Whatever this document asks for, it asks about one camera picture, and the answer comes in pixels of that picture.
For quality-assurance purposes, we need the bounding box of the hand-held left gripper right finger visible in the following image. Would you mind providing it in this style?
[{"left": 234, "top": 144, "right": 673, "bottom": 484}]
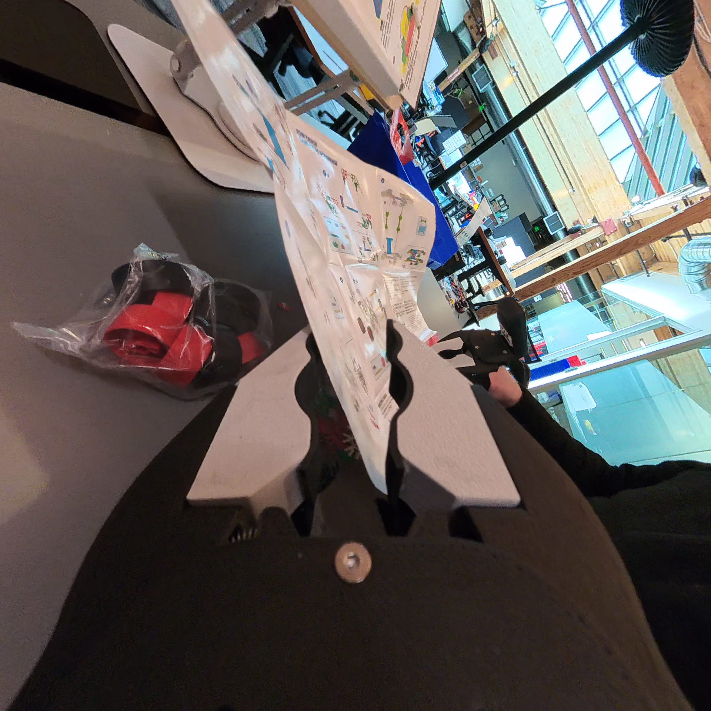
[{"left": 385, "top": 321, "right": 522, "bottom": 510}]

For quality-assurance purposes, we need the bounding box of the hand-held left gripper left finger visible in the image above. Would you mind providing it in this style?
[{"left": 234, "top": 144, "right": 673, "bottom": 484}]
[{"left": 187, "top": 328, "right": 320, "bottom": 520}]

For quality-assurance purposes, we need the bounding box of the toy instruction booklet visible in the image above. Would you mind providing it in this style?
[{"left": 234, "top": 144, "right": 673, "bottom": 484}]
[{"left": 171, "top": 0, "right": 441, "bottom": 496}]

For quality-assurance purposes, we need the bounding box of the printed plastic toy bag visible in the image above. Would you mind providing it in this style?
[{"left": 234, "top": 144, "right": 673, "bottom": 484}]
[{"left": 388, "top": 107, "right": 415, "bottom": 166}]

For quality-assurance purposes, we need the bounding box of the person's right forearm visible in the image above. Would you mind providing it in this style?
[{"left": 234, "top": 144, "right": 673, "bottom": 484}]
[{"left": 504, "top": 389, "right": 711, "bottom": 501}]

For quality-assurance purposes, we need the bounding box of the person's right hand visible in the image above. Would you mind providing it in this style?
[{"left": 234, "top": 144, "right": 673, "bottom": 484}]
[{"left": 488, "top": 367, "right": 524, "bottom": 409}]

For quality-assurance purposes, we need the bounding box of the clear bag of snowflake connectors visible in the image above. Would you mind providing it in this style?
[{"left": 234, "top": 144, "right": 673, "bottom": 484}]
[{"left": 314, "top": 383, "right": 363, "bottom": 464}]

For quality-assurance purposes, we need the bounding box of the clear bag of toy wheels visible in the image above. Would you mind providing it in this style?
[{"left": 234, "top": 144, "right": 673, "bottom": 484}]
[{"left": 11, "top": 243, "right": 274, "bottom": 402}]

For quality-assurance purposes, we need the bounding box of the blue plastic bin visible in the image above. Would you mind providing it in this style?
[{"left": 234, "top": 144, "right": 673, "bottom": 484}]
[{"left": 347, "top": 108, "right": 461, "bottom": 268}]

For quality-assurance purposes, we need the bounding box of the black pole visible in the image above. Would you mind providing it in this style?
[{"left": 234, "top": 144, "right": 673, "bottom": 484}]
[{"left": 428, "top": 0, "right": 696, "bottom": 191}]

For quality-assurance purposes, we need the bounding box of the person's black clothing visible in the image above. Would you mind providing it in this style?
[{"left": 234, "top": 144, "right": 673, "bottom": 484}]
[{"left": 588, "top": 461, "right": 711, "bottom": 711}]

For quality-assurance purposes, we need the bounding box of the printed instruction sheet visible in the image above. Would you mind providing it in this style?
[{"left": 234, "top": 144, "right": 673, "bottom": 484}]
[{"left": 372, "top": 0, "right": 443, "bottom": 107}]

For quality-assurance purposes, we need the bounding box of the white document stand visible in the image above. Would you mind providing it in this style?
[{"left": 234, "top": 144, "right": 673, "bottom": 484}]
[{"left": 106, "top": 0, "right": 445, "bottom": 193}]

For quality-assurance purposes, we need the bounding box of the ribbed air duct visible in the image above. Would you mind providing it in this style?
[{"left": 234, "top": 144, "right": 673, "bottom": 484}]
[{"left": 678, "top": 236, "right": 711, "bottom": 296}]

